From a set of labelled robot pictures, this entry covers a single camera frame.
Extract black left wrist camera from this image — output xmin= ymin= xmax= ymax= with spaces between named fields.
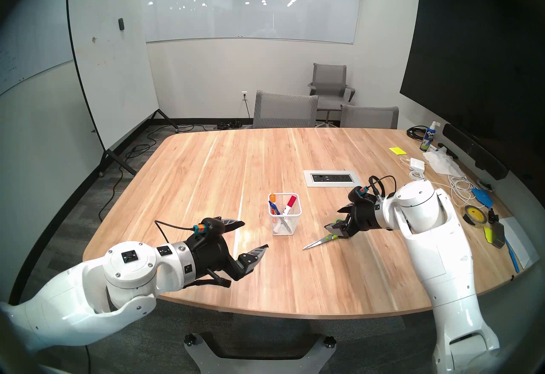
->
xmin=192 ymin=218 xmax=224 ymax=242

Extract written wall whiteboard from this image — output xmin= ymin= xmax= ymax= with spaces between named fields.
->
xmin=0 ymin=0 xmax=124 ymax=97

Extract red cap dotted marker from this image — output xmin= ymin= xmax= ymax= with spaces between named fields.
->
xmin=276 ymin=195 xmax=298 ymax=233

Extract blue marker pen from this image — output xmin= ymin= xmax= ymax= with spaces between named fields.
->
xmin=505 ymin=238 xmax=521 ymax=274

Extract white mesh pen holder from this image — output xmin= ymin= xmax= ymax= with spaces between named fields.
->
xmin=268 ymin=193 xmax=303 ymax=236

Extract rolling whiteboard on stand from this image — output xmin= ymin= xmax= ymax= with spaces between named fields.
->
xmin=66 ymin=0 xmax=179 ymax=178

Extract black left camera cable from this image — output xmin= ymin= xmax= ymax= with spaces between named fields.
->
xmin=154 ymin=220 xmax=195 ymax=244

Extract black video sound bar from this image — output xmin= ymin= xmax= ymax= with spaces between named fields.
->
xmin=442 ymin=123 xmax=509 ymax=181

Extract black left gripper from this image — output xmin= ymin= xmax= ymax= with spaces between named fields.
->
xmin=183 ymin=219 xmax=270 ymax=281

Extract black camera cable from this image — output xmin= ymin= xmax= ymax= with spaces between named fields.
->
xmin=154 ymin=220 xmax=195 ymax=244
xmin=368 ymin=175 xmax=397 ymax=199

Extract black right camera cable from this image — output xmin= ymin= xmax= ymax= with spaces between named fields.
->
xmin=368 ymin=175 xmax=397 ymax=199

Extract black left gripper cable loop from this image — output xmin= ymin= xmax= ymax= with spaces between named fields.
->
xmin=183 ymin=269 xmax=232 ymax=289

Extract grey table power outlet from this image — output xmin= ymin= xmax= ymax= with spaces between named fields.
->
xmin=303 ymin=170 xmax=363 ymax=188

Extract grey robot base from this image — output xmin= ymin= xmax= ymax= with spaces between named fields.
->
xmin=184 ymin=332 xmax=337 ymax=374

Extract blue flat object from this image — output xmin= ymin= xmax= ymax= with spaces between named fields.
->
xmin=471 ymin=188 xmax=494 ymax=209

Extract white paper sheet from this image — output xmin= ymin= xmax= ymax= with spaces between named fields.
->
xmin=498 ymin=216 xmax=539 ymax=269

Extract yellow tape measure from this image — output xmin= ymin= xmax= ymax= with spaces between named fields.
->
xmin=484 ymin=221 xmax=506 ymax=249

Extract whiteboard cleaner spray bottle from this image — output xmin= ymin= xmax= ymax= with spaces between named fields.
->
xmin=419 ymin=121 xmax=441 ymax=152

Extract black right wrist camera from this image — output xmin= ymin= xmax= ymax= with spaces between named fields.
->
xmin=348 ymin=186 xmax=372 ymax=204

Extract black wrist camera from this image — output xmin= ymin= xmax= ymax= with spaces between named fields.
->
xmin=192 ymin=218 xmax=224 ymax=242
xmin=348 ymin=186 xmax=372 ymax=204

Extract wide grey mesh chair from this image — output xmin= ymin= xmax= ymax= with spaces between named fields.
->
xmin=253 ymin=90 xmax=319 ymax=129

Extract thin black floor cable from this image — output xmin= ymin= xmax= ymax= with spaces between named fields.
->
xmin=99 ymin=125 xmax=159 ymax=221

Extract large black wall screen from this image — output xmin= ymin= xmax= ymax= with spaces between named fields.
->
xmin=399 ymin=0 xmax=545 ymax=165

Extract yellow black tape roll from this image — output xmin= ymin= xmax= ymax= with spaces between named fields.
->
xmin=463 ymin=204 xmax=489 ymax=228

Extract white coiled cable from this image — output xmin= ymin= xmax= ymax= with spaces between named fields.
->
xmin=409 ymin=160 xmax=486 ymax=208

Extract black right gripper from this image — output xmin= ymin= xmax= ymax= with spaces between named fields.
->
xmin=324 ymin=201 xmax=384 ymax=239

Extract grey armrest office chair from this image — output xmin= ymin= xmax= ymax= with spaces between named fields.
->
xmin=307 ymin=63 xmax=356 ymax=124

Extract low grey mesh chair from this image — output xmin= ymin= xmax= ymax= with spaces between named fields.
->
xmin=340 ymin=105 xmax=399 ymax=129

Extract green handled scissors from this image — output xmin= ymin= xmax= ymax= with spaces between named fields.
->
xmin=302 ymin=220 xmax=343 ymax=251

